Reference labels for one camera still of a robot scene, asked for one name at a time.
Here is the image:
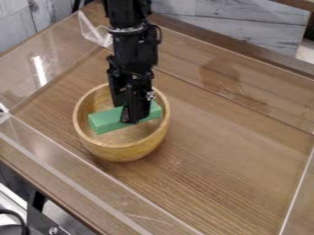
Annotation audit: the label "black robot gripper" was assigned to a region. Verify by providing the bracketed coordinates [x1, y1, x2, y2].
[107, 23, 160, 124]

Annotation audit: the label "green rectangular block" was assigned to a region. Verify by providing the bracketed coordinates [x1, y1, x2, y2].
[87, 101, 163, 135]

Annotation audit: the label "brown wooden bowl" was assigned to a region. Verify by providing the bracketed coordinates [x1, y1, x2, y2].
[72, 84, 171, 162]

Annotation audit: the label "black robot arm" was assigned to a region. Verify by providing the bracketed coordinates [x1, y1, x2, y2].
[102, 0, 160, 124]

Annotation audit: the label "clear acrylic tray walls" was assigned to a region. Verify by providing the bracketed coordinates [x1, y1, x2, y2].
[0, 16, 314, 235]

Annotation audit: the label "clear acrylic corner bracket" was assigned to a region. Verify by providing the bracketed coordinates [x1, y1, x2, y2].
[78, 11, 112, 48]

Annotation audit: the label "black table leg frame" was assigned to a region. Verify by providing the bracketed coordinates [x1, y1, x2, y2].
[27, 191, 70, 235]

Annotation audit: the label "black cable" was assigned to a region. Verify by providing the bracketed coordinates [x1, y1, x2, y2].
[0, 208, 30, 235]

